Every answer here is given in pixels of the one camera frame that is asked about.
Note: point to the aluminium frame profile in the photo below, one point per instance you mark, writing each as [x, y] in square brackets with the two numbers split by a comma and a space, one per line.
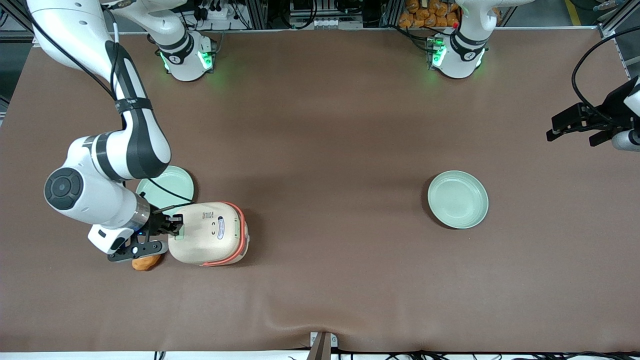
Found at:
[12, 20]
[617, 20]

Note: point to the cream rice cooker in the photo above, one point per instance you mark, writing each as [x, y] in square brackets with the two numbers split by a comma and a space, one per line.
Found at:
[210, 240]

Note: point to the light green plate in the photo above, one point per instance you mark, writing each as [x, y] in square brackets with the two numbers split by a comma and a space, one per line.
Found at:
[457, 200]
[180, 180]

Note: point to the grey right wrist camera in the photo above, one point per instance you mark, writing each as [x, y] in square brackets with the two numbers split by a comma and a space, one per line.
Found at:
[140, 251]

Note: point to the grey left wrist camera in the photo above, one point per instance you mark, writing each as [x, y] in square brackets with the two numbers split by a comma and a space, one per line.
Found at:
[627, 141]

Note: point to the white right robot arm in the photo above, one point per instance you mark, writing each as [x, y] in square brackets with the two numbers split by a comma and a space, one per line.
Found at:
[85, 195]

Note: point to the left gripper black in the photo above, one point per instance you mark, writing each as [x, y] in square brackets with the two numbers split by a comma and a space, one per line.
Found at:
[613, 106]

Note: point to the brown bread roll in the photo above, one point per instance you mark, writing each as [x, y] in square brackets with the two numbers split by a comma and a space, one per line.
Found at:
[147, 264]

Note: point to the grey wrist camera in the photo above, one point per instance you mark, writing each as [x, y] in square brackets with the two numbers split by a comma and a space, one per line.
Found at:
[140, 251]
[627, 141]

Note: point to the pile of orange bread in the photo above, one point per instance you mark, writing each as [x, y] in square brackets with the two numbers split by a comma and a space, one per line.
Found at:
[425, 15]

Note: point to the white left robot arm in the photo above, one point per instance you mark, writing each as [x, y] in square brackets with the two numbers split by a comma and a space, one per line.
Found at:
[457, 55]

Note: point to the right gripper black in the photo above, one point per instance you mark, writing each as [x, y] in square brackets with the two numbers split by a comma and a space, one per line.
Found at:
[159, 223]

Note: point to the metal table clamp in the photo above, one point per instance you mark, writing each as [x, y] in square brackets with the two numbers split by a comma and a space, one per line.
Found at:
[322, 350]

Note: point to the white power strip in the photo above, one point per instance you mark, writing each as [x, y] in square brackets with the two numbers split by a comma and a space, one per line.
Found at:
[217, 12]

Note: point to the brown table cloth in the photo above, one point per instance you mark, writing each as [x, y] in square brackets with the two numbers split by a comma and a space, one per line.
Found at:
[320, 150]

